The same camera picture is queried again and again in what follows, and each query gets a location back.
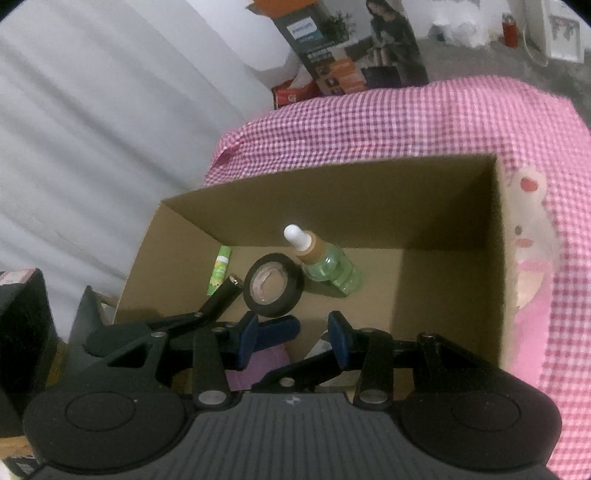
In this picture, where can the green dropper bottle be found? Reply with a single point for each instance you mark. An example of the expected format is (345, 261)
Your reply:
(322, 261)

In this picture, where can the pink checkered tablecloth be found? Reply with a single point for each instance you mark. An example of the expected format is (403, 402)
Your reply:
(522, 126)

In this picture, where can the orange and dark product box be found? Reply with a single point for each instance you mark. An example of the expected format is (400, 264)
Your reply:
(350, 46)

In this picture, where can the white power adapter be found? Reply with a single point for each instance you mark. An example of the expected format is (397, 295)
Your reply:
(320, 347)

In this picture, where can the pink object in box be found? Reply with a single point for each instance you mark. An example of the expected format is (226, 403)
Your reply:
(260, 364)

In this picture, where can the black tape roll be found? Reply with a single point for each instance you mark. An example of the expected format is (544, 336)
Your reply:
(273, 286)

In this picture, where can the red tissue pack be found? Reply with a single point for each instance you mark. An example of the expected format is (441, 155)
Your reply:
(301, 88)

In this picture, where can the brown cardboard box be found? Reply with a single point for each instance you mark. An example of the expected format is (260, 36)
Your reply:
(403, 245)

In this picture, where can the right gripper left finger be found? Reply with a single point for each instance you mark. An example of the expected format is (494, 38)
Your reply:
(217, 349)

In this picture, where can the black cylindrical tube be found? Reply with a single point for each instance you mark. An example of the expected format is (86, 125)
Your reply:
(177, 325)

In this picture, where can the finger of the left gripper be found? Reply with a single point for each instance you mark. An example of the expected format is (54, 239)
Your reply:
(109, 339)
(320, 374)

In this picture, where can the white water dispenser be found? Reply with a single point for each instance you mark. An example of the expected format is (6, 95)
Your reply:
(557, 30)

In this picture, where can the red thermos bottle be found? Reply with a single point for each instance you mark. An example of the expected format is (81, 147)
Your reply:
(510, 30)

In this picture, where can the green lip balm tube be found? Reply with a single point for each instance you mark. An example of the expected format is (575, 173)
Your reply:
(218, 273)

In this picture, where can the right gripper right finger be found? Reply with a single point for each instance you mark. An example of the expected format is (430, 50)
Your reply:
(369, 351)

